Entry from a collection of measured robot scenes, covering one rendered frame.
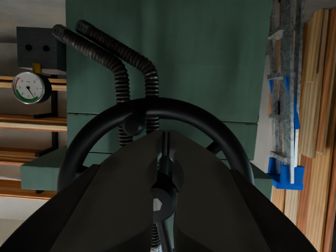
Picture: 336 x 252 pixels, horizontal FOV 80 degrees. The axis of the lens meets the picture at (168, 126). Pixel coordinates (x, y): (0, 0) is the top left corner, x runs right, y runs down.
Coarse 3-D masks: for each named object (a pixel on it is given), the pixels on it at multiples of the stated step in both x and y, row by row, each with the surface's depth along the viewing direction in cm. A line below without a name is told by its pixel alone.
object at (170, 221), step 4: (172, 216) 39; (168, 220) 39; (172, 220) 39; (168, 224) 39; (172, 224) 39; (168, 228) 39; (172, 228) 39; (172, 232) 39; (172, 236) 39; (172, 240) 40; (172, 244) 40
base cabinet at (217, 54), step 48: (96, 0) 42; (144, 0) 42; (192, 0) 42; (240, 0) 42; (144, 48) 44; (192, 48) 44; (240, 48) 44; (96, 96) 45; (144, 96) 45; (192, 96) 45; (240, 96) 45
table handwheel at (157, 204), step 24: (96, 120) 27; (120, 120) 27; (192, 120) 27; (216, 120) 27; (72, 144) 28; (216, 144) 28; (240, 144) 28; (72, 168) 28; (240, 168) 28; (168, 192) 27; (168, 216) 28; (168, 240) 30
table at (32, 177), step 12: (48, 156) 55; (60, 156) 56; (24, 168) 48; (36, 168) 48; (48, 168) 48; (252, 168) 55; (24, 180) 48; (36, 180) 48; (48, 180) 48; (264, 180) 48; (264, 192) 48
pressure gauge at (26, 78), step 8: (32, 64) 40; (40, 64) 41; (24, 72) 38; (32, 72) 38; (40, 72) 41; (16, 80) 39; (24, 80) 39; (32, 80) 39; (40, 80) 39; (48, 80) 41; (16, 88) 39; (24, 88) 39; (32, 88) 39; (40, 88) 39; (48, 88) 40; (16, 96) 39; (24, 96) 39; (32, 96) 39; (40, 96) 39; (48, 96) 41
